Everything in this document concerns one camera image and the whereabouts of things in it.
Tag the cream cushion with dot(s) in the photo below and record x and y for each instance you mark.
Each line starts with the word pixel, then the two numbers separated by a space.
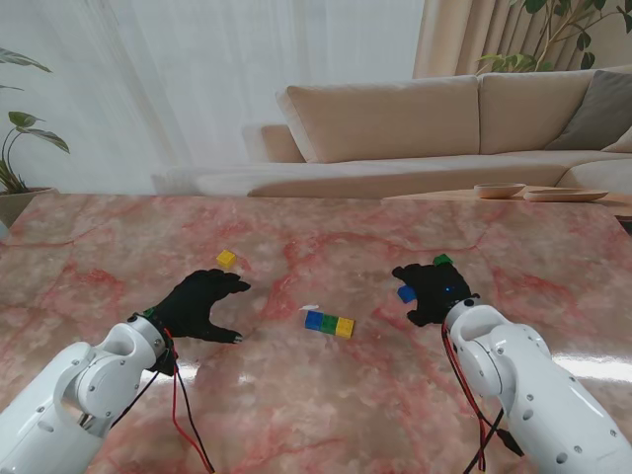
pixel 623 144

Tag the yellow toy brick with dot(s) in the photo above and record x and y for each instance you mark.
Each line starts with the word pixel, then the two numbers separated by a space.
pixel 344 327
pixel 226 259

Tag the beige sofa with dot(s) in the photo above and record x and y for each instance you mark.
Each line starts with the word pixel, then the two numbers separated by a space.
pixel 385 123

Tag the grey cushion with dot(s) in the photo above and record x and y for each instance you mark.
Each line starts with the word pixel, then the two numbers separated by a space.
pixel 602 108

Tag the light wooden coffee table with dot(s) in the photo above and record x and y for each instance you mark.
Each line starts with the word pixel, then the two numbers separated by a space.
pixel 444 195

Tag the beige curtain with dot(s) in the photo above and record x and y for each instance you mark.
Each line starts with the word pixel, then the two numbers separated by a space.
pixel 444 39

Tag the green toy brick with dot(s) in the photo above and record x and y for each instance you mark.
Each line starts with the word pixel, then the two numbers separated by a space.
pixel 328 323
pixel 148 312
pixel 442 259

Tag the blue toy brick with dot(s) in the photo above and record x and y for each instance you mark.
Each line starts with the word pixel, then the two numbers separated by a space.
pixel 313 320
pixel 406 294

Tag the white sheer curtain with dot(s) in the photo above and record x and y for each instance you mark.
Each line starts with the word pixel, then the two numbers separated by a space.
pixel 197 74

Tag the wooden bowl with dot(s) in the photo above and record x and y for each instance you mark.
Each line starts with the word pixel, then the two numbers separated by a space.
pixel 498 190

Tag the grey plant pot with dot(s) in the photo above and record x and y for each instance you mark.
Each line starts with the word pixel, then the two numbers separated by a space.
pixel 20 202

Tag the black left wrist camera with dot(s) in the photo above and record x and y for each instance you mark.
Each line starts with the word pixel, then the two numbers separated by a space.
pixel 167 363

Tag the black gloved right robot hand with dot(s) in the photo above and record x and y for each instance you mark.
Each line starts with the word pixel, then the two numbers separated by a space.
pixel 437 291

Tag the tall leafy plant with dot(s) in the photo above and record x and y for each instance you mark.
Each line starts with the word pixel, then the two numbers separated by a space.
pixel 584 40

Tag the green potted plant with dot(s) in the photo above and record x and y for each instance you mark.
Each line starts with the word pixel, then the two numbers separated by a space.
pixel 49 138

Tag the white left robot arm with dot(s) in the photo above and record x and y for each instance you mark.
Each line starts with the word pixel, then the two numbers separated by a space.
pixel 74 395

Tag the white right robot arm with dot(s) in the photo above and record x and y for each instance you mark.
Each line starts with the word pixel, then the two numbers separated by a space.
pixel 518 365

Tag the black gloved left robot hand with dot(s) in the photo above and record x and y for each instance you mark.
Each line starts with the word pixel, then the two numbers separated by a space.
pixel 190 308

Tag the flat wooden plate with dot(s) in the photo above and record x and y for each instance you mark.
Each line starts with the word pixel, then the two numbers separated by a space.
pixel 565 195

